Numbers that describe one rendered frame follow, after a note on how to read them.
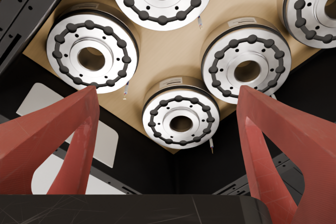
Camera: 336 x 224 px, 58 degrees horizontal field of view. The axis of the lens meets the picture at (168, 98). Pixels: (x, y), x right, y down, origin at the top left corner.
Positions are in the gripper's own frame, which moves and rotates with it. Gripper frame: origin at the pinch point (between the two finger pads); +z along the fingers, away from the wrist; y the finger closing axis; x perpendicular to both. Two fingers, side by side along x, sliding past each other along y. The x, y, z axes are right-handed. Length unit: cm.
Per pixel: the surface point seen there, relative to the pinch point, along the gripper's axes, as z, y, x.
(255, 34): 20.4, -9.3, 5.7
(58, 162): 37, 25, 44
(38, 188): 37, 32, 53
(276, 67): 20.4, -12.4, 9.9
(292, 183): 24.1, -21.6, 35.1
